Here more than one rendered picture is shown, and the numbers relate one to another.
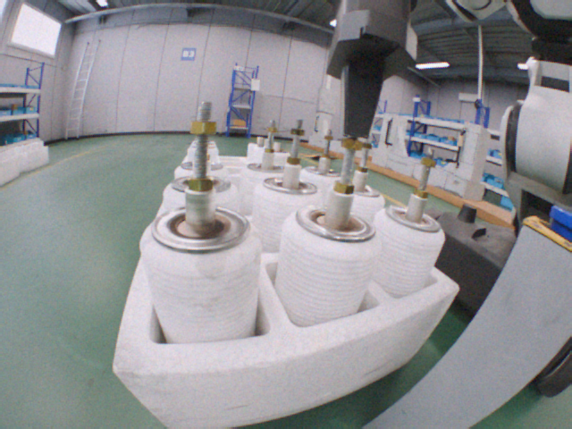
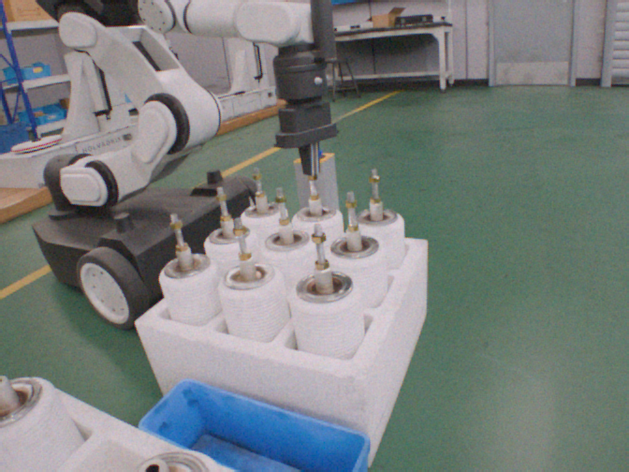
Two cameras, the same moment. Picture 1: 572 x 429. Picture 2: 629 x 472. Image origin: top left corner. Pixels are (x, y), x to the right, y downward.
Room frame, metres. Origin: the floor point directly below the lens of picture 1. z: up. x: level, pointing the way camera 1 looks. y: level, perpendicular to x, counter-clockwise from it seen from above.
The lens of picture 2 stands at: (0.66, 0.51, 0.54)
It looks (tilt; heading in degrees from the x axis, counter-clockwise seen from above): 24 degrees down; 230
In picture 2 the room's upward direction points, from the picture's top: 7 degrees counter-clockwise
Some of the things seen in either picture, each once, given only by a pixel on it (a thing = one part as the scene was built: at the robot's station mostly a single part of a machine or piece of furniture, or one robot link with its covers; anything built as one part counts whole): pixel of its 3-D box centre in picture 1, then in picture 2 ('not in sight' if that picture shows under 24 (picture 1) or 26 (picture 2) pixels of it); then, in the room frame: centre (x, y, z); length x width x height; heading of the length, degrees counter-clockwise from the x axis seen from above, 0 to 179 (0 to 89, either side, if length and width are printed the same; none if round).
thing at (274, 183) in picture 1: (290, 186); (286, 241); (0.30, 0.00, 0.25); 0.08 x 0.08 x 0.01
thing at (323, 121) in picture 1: (340, 131); not in sight; (4.30, -0.82, 0.45); 1.61 x 0.57 x 0.74; 22
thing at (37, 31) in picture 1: (37, 31); not in sight; (2.56, 6.25, 2.95); 1.90 x 0.08 x 1.00; 22
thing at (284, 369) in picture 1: (276, 281); (299, 319); (0.30, 0.00, 0.09); 0.39 x 0.39 x 0.18; 23
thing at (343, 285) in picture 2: (202, 166); (324, 287); (0.36, 0.15, 0.25); 0.08 x 0.08 x 0.01
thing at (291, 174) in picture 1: (291, 176); (285, 233); (0.30, 0.00, 0.26); 0.02 x 0.02 x 0.03
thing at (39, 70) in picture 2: not in sight; (27, 72); (-0.05, -5.37, 0.89); 0.50 x 0.38 x 0.21; 113
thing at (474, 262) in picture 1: (529, 247); (121, 205); (0.36, -0.75, 0.19); 0.64 x 0.52 x 0.33; 112
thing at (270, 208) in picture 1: (281, 244); (294, 287); (0.30, 0.00, 0.16); 0.10 x 0.10 x 0.18
